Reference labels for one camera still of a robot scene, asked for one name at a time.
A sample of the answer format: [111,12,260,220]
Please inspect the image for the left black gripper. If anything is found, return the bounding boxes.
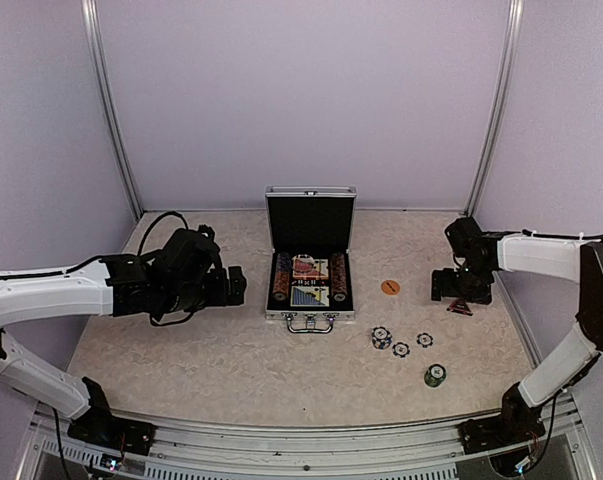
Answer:
[160,265,246,314]

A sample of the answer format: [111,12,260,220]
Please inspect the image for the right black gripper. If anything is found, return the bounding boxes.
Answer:
[432,259,492,304]

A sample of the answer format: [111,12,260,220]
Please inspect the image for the black red triangular button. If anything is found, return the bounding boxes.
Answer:
[447,298,473,316]

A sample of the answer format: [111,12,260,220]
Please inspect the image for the aluminium poker case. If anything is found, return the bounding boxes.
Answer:
[265,186,357,335]

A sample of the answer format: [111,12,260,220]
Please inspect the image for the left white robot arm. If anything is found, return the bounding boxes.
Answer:
[0,225,247,445]

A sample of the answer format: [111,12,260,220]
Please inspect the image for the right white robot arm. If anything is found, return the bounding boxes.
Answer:
[430,224,603,409]

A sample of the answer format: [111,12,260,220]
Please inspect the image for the left chip row in case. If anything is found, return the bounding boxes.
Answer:
[272,252,291,302]

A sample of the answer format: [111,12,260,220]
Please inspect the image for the chip row in case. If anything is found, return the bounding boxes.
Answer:
[330,253,348,302]
[272,252,291,302]

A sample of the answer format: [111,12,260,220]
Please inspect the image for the orange round button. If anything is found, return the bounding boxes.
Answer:
[381,279,401,296]

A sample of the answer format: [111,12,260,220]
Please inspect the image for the blue white poker chip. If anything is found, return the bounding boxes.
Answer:
[416,333,434,348]
[392,342,410,358]

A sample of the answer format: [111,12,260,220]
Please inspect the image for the blue card deck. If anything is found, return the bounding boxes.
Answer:
[290,286,330,307]

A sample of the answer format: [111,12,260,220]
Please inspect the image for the red card deck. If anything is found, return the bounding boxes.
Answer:
[292,254,329,281]

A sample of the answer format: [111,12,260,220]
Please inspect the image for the blue white chip stack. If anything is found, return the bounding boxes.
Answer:
[371,326,393,350]

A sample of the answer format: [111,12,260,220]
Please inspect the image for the green chip stack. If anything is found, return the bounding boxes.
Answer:
[424,364,447,388]

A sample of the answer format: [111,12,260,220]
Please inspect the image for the right chip row in case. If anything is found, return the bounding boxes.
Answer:
[330,253,348,302]

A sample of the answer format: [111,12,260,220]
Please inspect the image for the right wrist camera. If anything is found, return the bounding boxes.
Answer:
[444,217,487,260]

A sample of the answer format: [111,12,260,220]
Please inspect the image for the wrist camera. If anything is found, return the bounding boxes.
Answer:
[444,217,487,260]
[196,224,218,249]

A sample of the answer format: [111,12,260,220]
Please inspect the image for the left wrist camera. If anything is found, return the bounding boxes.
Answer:
[196,224,218,249]

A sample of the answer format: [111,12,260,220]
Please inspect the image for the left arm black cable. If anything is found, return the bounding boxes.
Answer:
[138,210,217,329]

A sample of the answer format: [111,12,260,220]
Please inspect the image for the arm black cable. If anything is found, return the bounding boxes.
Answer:
[520,223,603,241]
[138,210,217,329]

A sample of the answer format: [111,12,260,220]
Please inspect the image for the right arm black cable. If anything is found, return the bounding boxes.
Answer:
[520,223,603,241]

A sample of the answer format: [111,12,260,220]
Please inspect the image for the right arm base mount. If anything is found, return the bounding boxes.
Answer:
[458,383,546,454]

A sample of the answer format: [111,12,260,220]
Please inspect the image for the front aluminium rail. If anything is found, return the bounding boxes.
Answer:
[15,394,597,480]

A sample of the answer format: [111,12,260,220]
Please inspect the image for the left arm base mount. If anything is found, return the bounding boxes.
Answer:
[68,377,156,456]

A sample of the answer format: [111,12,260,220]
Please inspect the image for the right aluminium frame post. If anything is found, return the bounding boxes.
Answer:
[463,0,525,217]

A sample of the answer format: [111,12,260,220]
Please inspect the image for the aluminium frame post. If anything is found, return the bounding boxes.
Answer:
[463,0,525,217]
[81,0,144,222]

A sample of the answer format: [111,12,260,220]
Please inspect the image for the left aluminium frame post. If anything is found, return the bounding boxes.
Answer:
[81,0,144,222]

